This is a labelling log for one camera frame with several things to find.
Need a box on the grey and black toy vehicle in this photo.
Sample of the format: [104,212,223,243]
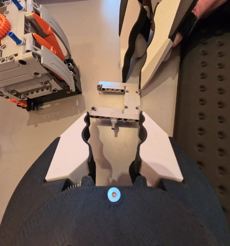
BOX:
[0,0,83,112]

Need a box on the person's right hand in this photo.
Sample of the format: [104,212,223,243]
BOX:
[172,0,230,48]

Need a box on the grey rectangular holed panel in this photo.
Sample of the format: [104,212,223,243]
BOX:
[90,83,141,131]

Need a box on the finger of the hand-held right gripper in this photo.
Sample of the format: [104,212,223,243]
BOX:
[141,0,182,90]
[119,0,151,83]

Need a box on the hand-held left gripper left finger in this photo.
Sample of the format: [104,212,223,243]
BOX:
[45,113,96,181]

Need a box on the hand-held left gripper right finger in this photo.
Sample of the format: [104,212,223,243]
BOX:
[129,111,184,182]

